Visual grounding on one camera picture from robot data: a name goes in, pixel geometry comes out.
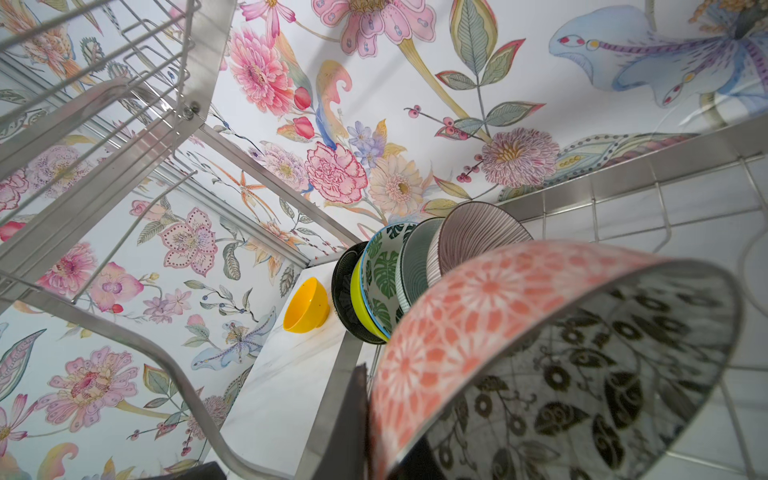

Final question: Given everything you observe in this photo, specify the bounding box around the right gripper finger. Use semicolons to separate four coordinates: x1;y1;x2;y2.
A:
313;364;369;480

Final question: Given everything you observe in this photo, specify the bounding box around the lime green plastic bowl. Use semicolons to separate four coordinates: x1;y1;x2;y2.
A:
350;260;388;343

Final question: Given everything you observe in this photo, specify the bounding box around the black white patterned bowl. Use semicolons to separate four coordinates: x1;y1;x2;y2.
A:
331;242;385;345

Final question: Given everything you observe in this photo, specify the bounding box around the green leaf pattern bowl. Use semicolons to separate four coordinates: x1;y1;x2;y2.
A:
359;222;417;341

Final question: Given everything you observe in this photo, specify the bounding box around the pale green glass bowl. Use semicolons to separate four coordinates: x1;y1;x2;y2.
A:
395;217;444;313

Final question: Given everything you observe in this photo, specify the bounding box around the speckled dark patterned bowl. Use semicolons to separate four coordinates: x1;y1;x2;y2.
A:
368;240;744;479

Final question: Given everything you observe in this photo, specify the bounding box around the purple striped glass bowl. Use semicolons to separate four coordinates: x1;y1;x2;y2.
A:
426;202;533;287

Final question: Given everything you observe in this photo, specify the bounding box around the silver two-tier dish rack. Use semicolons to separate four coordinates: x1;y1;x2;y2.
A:
1;1;767;479

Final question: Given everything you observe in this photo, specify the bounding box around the yellow plastic bowl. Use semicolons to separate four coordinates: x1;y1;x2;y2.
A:
283;277;330;334

